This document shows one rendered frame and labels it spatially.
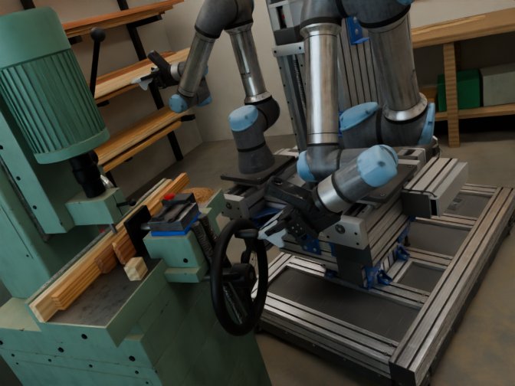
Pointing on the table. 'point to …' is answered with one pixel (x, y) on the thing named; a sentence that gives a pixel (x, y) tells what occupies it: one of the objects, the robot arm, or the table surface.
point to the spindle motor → (47, 87)
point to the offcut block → (136, 269)
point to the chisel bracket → (96, 207)
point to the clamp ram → (138, 227)
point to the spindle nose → (87, 175)
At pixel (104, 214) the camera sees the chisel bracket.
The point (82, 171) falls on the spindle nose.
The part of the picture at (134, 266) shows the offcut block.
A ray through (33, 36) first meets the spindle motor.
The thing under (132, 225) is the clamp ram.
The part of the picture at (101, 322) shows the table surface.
